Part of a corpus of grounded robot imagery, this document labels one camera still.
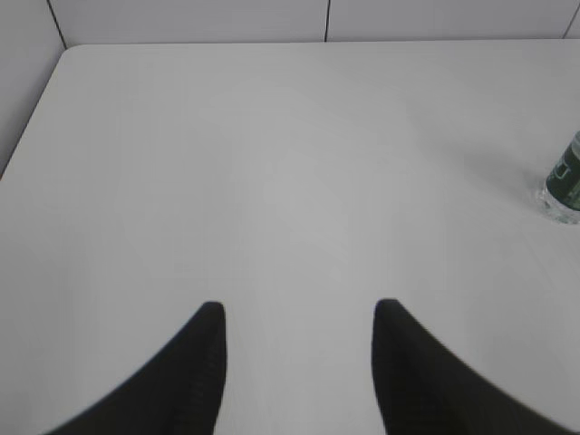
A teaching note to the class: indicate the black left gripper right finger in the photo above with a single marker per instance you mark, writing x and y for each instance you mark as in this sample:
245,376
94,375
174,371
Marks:
423,388

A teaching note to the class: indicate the clear cestbon water bottle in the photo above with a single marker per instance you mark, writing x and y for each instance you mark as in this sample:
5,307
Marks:
559,196

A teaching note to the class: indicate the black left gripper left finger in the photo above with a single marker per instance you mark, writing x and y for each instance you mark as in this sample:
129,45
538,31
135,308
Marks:
178,391

